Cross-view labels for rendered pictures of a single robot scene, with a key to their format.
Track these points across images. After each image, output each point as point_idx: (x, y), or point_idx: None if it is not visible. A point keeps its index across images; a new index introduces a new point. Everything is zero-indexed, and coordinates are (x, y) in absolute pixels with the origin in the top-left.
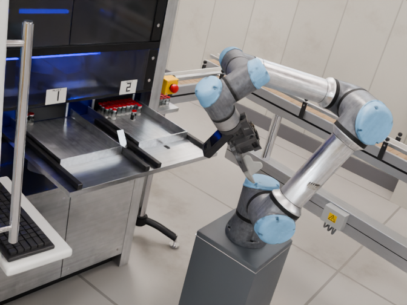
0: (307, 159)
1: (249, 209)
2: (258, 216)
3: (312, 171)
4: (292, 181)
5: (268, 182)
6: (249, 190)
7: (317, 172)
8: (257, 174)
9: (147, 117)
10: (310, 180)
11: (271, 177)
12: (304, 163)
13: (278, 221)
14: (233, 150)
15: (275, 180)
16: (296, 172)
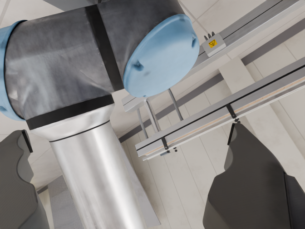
0: (120, 217)
1: (73, 24)
2: (20, 55)
3: (84, 219)
4: (83, 172)
5: (151, 85)
6: (135, 36)
7: (81, 221)
8: (191, 59)
9: None
10: (74, 202)
11: (176, 82)
12: (115, 206)
13: (0, 106)
14: None
15: (162, 90)
16: (107, 182)
